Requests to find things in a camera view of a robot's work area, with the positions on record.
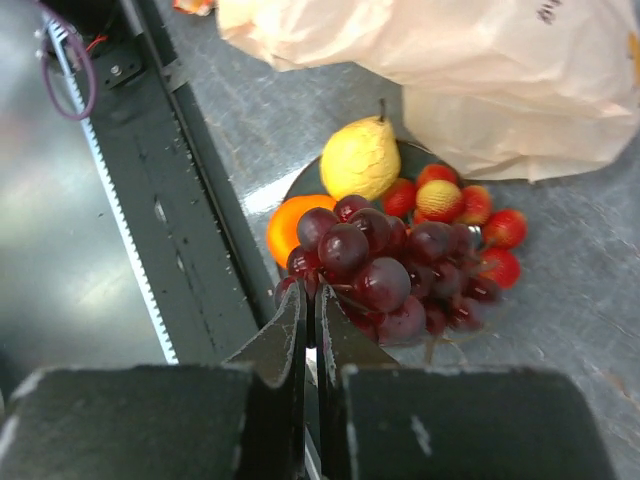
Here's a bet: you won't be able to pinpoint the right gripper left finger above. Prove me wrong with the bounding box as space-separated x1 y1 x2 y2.
1 282 307 479

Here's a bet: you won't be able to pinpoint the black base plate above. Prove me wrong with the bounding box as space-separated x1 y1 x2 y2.
39 0 281 365

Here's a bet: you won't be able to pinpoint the translucent plastic bag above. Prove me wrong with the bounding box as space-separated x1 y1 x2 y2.
217 0 639 181

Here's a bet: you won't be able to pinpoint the fake orange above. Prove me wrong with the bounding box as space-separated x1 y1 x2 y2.
266 194 336 268

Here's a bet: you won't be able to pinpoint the yellow fake lemon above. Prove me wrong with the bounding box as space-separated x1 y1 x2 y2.
319 99 401 201

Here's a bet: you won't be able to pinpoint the blue ceramic plate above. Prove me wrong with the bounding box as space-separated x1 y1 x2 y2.
277 139 506 346

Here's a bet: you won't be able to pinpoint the red fake cherry bunch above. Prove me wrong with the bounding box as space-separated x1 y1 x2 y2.
380 164 528 289

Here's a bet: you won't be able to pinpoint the slotted cable duct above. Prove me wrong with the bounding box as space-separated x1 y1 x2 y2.
35 1 179 365

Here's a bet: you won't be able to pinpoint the dark fake grapes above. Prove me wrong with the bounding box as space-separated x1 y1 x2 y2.
276 196 504 346

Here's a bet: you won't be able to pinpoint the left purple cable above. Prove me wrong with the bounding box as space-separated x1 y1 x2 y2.
34 0 99 122

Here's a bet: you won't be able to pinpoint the floral orange cloth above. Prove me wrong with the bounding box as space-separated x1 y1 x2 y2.
172 0 217 17

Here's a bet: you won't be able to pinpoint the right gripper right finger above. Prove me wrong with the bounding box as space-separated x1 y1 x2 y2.
315 286 615 479

